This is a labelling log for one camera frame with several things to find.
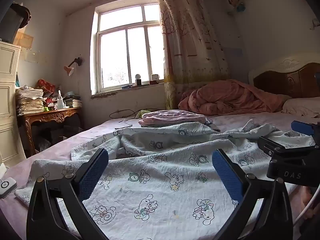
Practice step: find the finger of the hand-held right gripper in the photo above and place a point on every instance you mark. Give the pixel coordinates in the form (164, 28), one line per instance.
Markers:
(302, 127)
(271, 147)

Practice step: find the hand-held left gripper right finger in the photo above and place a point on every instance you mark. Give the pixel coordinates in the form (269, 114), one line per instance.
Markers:
(226, 172)

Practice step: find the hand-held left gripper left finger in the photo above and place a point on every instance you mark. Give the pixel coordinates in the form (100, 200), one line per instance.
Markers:
(93, 170)

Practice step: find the white cartoon-print blanket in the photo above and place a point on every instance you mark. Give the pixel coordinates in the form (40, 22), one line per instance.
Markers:
(162, 180)

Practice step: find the person's right hand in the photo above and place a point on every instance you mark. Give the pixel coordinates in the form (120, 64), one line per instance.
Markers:
(306, 201)

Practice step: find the pale pink pillow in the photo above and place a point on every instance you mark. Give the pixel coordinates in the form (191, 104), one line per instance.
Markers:
(302, 106)

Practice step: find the bed with pink sheet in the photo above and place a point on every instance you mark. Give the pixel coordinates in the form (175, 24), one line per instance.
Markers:
(105, 127)

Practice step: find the brown wooden headboard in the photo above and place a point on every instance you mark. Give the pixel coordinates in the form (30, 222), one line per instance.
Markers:
(282, 80)

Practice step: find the pink crumpled quilt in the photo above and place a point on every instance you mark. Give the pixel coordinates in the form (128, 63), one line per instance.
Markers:
(230, 97)

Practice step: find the carved wooden side table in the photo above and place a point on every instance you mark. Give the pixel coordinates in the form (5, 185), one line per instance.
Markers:
(50, 116)

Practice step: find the pile of books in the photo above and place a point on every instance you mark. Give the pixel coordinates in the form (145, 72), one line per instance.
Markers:
(73, 102)

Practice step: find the green and white packet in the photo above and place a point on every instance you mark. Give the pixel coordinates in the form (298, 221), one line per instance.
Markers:
(142, 113)

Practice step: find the clear plastic bottle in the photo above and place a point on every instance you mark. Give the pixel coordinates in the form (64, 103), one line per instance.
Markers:
(60, 101)

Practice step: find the stack of folded clothes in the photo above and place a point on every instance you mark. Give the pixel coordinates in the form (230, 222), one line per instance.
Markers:
(172, 117)

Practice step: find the white device with round button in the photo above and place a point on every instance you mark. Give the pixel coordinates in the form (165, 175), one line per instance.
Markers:
(6, 186)

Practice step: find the blue flat object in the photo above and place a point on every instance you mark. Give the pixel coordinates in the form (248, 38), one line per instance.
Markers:
(127, 86)

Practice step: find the stack of papers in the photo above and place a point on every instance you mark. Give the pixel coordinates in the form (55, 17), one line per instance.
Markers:
(30, 101)

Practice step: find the red box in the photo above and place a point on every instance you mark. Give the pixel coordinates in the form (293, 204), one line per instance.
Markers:
(46, 85)

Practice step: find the white ball shaped device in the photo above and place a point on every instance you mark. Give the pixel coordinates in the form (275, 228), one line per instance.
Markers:
(138, 78)

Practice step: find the small white box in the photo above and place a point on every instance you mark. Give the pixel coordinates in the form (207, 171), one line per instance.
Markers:
(155, 77)

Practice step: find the white panelled cabinet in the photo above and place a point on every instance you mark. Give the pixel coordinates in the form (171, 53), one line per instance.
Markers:
(8, 92)

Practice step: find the white framed window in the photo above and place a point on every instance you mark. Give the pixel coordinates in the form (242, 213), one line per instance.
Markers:
(125, 55)

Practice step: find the tree print curtain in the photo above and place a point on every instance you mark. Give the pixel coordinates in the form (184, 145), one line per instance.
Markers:
(190, 42)

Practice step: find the dark monitor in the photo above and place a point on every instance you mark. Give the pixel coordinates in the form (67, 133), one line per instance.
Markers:
(11, 25)

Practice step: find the pink wall lamp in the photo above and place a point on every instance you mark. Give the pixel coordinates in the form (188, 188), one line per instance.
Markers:
(69, 69)

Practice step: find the wall doll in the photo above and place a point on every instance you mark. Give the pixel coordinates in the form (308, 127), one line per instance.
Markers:
(235, 1)

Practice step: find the yellowed wall certificate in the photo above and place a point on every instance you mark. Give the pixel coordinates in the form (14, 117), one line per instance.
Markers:
(23, 40)

